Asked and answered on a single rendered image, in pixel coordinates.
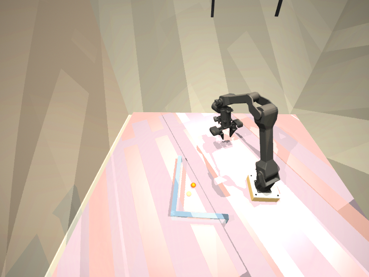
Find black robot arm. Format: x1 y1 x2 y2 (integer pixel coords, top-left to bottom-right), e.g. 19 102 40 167
212 92 280 193

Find clear low corner walls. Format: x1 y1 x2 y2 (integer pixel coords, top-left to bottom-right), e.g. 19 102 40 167
171 159 227 224

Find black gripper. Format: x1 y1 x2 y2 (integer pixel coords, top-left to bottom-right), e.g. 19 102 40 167
210 117 243 140

